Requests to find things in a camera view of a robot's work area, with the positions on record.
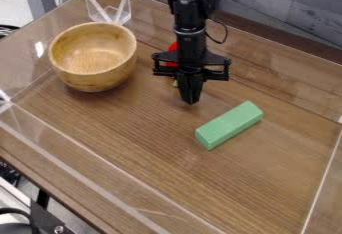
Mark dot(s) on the black metal table leg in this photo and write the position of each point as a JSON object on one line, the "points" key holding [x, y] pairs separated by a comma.
{"points": [[43, 199]]}

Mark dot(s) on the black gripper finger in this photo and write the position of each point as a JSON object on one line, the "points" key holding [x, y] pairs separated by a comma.
{"points": [[184, 88], [197, 85]]}

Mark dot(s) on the brown wooden bowl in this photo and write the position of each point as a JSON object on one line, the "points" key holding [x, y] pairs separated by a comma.
{"points": [[94, 56]]}

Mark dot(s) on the green foam stick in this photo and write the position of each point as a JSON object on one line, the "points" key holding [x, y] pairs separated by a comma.
{"points": [[229, 124]]}

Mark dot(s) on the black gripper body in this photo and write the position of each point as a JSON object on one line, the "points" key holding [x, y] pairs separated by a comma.
{"points": [[214, 66]]}

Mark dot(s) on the clear acrylic corner bracket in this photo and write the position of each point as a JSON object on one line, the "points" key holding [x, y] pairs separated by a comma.
{"points": [[117, 15]]}

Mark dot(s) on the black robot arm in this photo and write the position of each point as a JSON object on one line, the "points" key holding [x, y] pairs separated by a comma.
{"points": [[190, 15]]}

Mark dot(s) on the red toy strawberry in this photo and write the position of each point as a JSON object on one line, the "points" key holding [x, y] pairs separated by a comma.
{"points": [[172, 49]]}

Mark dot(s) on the clear acrylic enclosure wall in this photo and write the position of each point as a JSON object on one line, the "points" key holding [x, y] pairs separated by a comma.
{"points": [[117, 156]]}

